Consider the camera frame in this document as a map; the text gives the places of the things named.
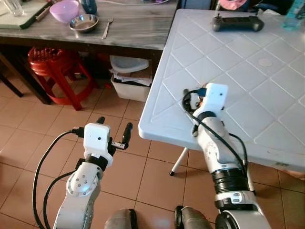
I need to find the white plastic storage bin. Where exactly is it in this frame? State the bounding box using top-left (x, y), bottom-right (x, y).
top-left (110, 55), bottom-right (153, 102)

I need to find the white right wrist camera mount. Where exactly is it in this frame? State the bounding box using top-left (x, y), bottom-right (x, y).
top-left (204, 83), bottom-right (229, 115)

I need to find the wooden table with marble top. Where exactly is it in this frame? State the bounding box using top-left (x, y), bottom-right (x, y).
top-left (0, 0), bottom-right (180, 105)

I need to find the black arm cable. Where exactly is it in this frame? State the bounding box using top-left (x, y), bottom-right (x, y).
top-left (32, 127), bottom-right (85, 229)
top-left (183, 89), bottom-right (249, 178)

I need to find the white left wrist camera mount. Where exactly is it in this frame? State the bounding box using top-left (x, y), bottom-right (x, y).
top-left (83, 123), bottom-right (114, 167)

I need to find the clear drinking glass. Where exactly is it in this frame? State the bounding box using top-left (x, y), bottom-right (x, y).
top-left (6, 0), bottom-right (24, 17)

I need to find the pink plastic bowl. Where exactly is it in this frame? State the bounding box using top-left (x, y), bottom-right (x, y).
top-left (50, 0), bottom-right (80, 24)

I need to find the grey left robot leg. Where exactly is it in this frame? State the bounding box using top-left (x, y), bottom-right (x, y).
top-left (104, 208), bottom-right (139, 229)

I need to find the white plastic folding table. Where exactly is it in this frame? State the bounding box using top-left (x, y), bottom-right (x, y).
top-left (138, 9), bottom-right (305, 176)

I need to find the red plastic stool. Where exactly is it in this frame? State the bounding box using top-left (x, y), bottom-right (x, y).
top-left (27, 46), bottom-right (96, 111)

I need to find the stainless steel bowl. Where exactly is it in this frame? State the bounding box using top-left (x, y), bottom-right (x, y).
top-left (69, 14), bottom-right (100, 33)

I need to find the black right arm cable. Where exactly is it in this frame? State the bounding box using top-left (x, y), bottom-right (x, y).
top-left (183, 89), bottom-right (249, 178)

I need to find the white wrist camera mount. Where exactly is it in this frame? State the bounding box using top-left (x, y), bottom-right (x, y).
top-left (204, 83), bottom-right (229, 115)
top-left (83, 123), bottom-right (114, 167)

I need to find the dark blue cup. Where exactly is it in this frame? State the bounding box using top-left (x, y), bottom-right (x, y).
top-left (80, 0), bottom-right (98, 15)

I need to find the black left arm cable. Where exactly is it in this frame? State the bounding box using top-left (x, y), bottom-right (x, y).
top-left (32, 127), bottom-right (85, 229)

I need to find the black handheld controller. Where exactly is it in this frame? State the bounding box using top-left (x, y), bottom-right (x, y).
top-left (212, 14), bottom-right (265, 33)

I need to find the wooden utensil handle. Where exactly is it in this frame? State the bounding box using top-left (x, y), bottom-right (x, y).
top-left (35, 4), bottom-right (51, 21)

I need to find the pink plastic item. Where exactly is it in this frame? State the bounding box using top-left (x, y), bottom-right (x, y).
top-left (218, 0), bottom-right (244, 11)

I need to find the metal fork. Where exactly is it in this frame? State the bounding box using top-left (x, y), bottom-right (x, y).
top-left (102, 18), bottom-right (114, 40)

